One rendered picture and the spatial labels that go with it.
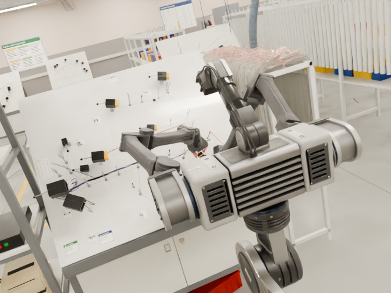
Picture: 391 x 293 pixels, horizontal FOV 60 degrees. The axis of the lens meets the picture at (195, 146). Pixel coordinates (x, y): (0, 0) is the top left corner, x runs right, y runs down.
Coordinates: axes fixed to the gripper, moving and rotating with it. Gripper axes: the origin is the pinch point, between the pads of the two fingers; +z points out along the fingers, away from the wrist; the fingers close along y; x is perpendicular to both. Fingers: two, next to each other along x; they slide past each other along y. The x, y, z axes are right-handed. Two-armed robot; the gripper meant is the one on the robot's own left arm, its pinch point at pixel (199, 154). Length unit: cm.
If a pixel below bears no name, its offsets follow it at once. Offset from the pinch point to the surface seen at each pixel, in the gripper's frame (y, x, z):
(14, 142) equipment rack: 80, -62, -23
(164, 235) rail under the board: 41.5, 18.5, 18.5
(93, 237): 73, 0, 8
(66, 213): 77, -18, 0
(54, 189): 74, -21, -17
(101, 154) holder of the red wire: 45, -26, -15
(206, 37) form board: -194, -268, 132
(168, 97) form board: -8.8, -41.6, -11.3
